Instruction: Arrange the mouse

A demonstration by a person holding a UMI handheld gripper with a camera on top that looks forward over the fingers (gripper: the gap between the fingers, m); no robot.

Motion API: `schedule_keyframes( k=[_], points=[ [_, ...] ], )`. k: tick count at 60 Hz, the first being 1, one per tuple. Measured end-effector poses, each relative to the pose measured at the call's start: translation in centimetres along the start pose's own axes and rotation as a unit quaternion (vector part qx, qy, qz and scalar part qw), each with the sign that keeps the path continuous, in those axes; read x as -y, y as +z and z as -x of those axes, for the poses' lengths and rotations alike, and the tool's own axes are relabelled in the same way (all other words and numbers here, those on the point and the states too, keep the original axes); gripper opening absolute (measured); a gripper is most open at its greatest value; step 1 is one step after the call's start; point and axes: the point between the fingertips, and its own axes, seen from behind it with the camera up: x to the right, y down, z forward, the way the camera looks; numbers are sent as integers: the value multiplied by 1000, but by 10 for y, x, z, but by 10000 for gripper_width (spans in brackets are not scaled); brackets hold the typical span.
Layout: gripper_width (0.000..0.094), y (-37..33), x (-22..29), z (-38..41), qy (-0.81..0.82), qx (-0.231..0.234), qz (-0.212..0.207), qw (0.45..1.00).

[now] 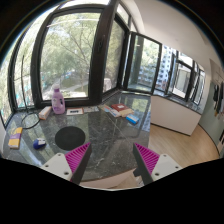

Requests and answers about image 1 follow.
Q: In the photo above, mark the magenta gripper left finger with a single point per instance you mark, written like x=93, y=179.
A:
x=70, y=166

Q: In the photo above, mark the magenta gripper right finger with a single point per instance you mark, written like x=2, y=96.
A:
x=153, y=166

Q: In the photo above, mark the round black mouse pad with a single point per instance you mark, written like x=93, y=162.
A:
x=69, y=138

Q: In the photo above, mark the blue and white mouse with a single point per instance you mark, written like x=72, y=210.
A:
x=39, y=143

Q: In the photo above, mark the blue small box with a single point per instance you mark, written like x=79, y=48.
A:
x=133, y=119

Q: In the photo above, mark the white card with black label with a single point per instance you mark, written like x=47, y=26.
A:
x=75, y=111

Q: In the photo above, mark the small orange white box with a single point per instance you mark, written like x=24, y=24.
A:
x=44, y=113

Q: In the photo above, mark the red book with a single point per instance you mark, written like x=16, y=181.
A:
x=119, y=107

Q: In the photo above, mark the pink lotion bottle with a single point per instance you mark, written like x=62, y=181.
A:
x=58, y=103

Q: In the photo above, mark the yellow and purple box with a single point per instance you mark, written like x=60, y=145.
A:
x=15, y=137

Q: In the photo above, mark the hanging dark clothes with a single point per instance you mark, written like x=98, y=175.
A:
x=218, y=99

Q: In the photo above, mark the dark window frame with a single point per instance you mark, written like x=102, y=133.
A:
x=169, y=22

